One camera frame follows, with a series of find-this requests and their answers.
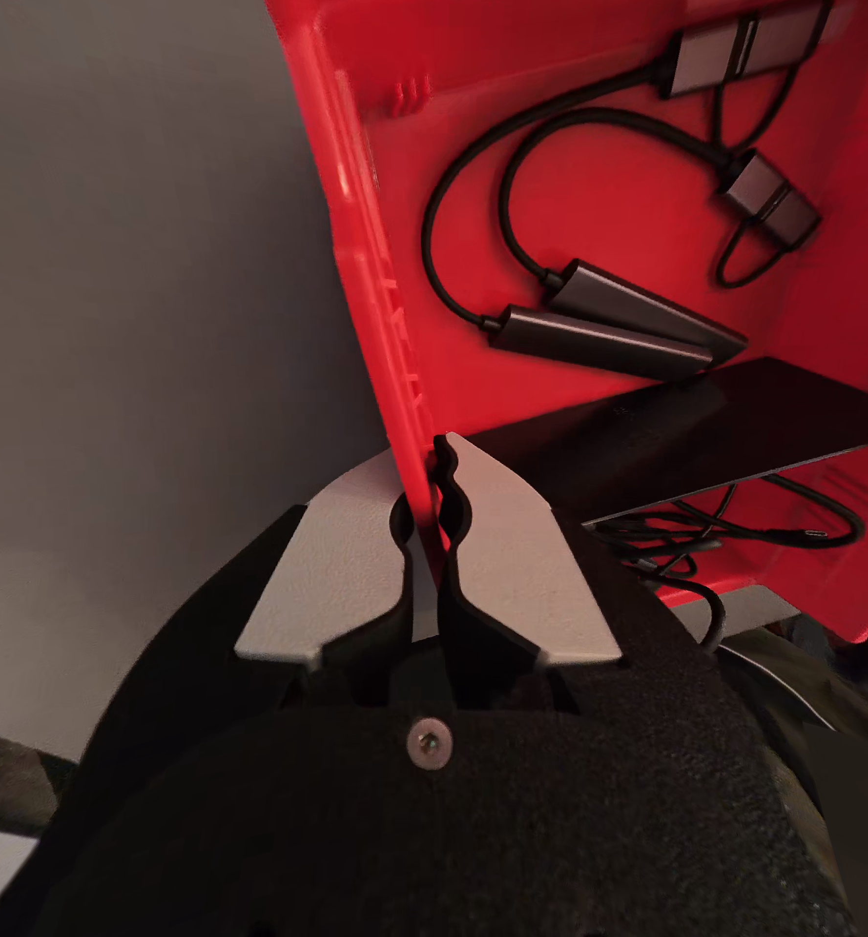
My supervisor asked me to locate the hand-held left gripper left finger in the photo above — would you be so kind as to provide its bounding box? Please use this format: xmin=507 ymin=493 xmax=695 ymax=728
xmin=233 ymin=448 xmax=414 ymax=710

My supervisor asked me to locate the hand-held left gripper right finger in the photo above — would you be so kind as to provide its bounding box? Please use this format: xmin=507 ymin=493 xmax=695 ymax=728
xmin=433 ymin=432 xmax=623 ymax=710

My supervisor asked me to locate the grey usb hub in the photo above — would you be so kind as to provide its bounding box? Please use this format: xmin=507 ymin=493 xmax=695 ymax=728
xmin=498 ymin=108 xmax=823 ymax=361
xmin=421 ymin=0 xmax=838 ymax=382

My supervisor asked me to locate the red plastic bin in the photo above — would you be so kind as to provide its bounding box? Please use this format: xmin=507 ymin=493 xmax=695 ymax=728
xmin=264 ymin=0 xmax=868 ymax=645

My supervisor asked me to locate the black bin divider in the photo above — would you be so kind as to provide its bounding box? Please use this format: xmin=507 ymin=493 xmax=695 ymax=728
xmin=471 ymin=357 xmax=868 ymax=524

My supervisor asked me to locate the bundle of black usb cables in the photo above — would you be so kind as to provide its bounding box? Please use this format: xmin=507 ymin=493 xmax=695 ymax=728
xmin=584 ymin=472 xmax=867 ymax=652

